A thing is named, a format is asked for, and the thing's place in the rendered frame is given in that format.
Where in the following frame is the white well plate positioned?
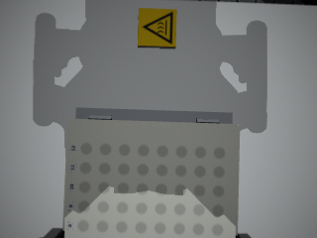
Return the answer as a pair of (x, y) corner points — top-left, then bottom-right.
(62, 119), (240, 238)

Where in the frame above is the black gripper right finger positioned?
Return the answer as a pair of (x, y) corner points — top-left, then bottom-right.
(236, 233), (251, 238)

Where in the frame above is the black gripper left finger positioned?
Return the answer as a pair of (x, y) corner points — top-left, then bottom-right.
(43, 228), (64, 238)

